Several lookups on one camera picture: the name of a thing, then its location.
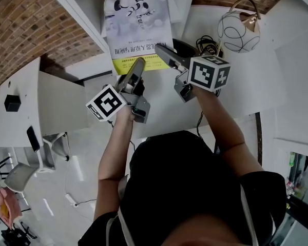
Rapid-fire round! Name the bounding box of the white power strip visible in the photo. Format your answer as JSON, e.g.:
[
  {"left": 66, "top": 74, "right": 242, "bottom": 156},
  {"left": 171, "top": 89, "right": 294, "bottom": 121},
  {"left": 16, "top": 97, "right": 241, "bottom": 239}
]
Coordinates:
[{"left": 65, "top": 193, "right": 79, "bottom": 207}]

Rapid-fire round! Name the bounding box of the white desk with drawers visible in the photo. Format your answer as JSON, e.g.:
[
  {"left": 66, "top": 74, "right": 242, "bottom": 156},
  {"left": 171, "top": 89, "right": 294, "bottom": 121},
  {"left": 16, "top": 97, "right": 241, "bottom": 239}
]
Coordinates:
[{"left": 38, "top": 0, "right": 290, "bottom": 139}]

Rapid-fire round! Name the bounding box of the green plastic bottle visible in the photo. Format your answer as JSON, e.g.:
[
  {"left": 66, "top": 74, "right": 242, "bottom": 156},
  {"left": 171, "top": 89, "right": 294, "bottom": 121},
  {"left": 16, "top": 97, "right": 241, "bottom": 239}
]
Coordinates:
[{"left": 288, "top": 152, "right": 298, "bottom": 168}]

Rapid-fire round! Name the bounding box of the person's left forearm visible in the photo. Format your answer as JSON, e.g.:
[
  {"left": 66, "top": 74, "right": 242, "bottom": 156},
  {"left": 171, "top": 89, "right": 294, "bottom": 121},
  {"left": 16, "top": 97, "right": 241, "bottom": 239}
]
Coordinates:
[{"left": 97, "top": 108, "right": 137, "bottom": 181}]

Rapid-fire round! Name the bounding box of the black metal stand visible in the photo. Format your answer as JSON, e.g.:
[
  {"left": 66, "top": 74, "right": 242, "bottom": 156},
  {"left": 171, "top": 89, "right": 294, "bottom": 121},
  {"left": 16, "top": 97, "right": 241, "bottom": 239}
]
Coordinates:
[{"left": 1, "top": 221, "right": 38, "bottom": 246}]

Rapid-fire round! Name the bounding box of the white shoulder strap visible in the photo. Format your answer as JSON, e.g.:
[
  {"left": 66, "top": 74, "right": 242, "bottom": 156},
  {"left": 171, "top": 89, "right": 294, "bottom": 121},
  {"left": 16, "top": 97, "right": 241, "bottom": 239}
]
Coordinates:
[
  {"left": 106, "top": 206, "right": 134, "bottom": 246},
  {"left": 240, "top": 183, "right": 260, "bottom": 246}
]

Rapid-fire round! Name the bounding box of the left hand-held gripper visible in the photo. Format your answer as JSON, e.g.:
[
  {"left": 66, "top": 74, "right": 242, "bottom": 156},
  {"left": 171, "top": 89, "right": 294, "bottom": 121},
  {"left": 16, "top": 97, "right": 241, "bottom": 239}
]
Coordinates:
[{"left": 86, "top": 57, "right": 151, "bottom": 124}]

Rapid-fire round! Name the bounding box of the white swivel chair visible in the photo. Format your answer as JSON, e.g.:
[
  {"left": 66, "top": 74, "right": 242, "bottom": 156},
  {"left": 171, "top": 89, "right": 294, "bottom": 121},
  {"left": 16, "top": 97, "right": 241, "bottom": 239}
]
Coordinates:
[{"left": 4, "top": 132, "right": 70, "bottom": 193}]

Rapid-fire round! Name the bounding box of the robot poster booklet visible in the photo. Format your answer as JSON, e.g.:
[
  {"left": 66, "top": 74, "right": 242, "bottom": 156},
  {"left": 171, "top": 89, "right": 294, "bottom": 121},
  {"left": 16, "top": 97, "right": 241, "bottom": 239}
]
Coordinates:
[{"left": 104, "top": 0, "right": 175, "bottom": 75}]

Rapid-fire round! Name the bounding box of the white round lamp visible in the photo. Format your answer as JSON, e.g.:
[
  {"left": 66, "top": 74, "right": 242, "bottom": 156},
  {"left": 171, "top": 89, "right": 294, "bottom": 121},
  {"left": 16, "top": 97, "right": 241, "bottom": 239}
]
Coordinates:
[{"left": 196, "top": 0, "right": 262, "bottom": 59}]

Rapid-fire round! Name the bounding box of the pink bag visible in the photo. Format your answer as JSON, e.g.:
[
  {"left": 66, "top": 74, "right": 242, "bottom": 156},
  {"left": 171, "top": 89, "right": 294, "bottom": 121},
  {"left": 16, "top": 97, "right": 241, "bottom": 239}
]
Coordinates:
[{"left": 0, "top": 187, "right": 23, "bottom": 230}]

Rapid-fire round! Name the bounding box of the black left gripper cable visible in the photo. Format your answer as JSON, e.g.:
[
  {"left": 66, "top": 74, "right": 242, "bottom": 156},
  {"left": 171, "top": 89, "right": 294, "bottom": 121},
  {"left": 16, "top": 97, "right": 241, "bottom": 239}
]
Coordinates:
[{"left": 106, "top": 120, "right": 137, "bottom": 152}]

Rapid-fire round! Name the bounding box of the dark framed window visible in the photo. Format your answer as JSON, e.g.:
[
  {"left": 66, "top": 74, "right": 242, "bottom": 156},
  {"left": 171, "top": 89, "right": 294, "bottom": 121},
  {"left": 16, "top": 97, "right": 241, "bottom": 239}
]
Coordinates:
[{"left": 284, "top": 150, "right": 308, "bottom": 222}]

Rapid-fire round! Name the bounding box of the person's right forearm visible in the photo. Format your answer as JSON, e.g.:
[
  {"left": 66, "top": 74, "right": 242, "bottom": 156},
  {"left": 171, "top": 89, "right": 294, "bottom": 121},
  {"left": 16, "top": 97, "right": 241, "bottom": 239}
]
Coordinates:
[{"left": 194, "top": 87, "right": 247, "bottom": 153}]

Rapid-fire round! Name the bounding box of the black cube box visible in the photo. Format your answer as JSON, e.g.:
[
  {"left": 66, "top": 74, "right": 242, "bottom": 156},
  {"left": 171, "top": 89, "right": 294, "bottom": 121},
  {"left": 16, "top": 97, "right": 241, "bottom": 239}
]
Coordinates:
[{"left": 4, "top": 94, "right": 21, "bottom": 112}]

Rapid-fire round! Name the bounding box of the person's black shirt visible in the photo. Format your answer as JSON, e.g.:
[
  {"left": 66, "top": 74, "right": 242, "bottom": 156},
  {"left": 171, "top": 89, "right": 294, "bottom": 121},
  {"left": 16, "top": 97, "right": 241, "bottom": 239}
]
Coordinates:
[{"left": 78, "top": 129, "right": 288, "bottom": 246}]

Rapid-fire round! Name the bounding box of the black flat device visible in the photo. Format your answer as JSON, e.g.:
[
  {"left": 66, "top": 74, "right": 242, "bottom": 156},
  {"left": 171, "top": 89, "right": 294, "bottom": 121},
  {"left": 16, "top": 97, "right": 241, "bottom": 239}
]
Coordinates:
[{"left": 26, "top": 126, "right": 41, "bottom": 153}]

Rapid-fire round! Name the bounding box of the white shelving unit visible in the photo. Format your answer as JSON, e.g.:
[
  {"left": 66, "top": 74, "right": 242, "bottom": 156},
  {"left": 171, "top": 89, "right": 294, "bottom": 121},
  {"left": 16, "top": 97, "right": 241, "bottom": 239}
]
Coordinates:
[{"left": 38, "top": 0, "right": 198, "bottom": 55}]

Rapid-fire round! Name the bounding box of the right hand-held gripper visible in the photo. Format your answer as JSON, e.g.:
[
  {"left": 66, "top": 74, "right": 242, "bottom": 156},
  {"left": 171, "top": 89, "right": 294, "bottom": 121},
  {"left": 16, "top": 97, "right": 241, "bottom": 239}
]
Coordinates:
[{"left": 155, "top": 38, "right": 232, "bottom": 104}]

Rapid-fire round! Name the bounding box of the black lamp cable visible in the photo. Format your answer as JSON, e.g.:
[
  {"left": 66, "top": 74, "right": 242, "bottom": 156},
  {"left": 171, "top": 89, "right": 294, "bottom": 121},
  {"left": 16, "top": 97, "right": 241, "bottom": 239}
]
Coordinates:
[{"left": 196, "top": 35, "right": 224, "bottom": 59}]

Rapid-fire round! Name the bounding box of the plain white table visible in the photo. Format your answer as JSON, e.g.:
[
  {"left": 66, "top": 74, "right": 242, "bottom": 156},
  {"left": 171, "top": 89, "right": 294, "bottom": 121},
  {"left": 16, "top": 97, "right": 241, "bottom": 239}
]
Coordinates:
[{"left": 0, "top": 57, "right": 89, "bottom": 148}]

